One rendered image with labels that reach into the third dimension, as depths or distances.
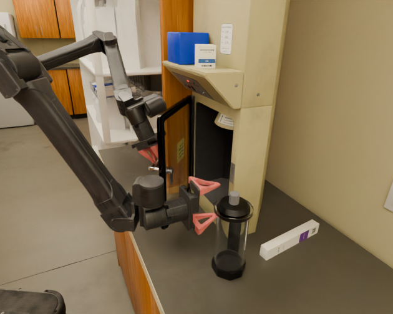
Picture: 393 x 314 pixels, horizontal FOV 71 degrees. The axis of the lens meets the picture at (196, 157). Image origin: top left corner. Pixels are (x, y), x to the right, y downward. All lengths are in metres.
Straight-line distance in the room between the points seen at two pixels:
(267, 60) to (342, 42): 0.37
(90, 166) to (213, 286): 0.49
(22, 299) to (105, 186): 1.38
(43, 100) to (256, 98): 0.53
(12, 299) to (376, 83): 1.98
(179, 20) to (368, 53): 0.62
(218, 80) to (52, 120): 0.40
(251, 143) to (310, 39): 0.52
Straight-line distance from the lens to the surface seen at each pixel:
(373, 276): 1.05
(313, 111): 1.18
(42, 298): 1.91
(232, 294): 0.86
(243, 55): 0.77
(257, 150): 0.88
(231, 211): 0.74
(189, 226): 0.70
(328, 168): 1.17
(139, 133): 0.90
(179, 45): 0.88
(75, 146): 0.63
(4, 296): 2.02
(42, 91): 0.63
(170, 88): 1.08
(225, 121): 0.91
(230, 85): 0.75
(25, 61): 0.65
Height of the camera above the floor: 1.60
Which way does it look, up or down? 25 degrees down
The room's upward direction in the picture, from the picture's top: 1 degrees clockwise
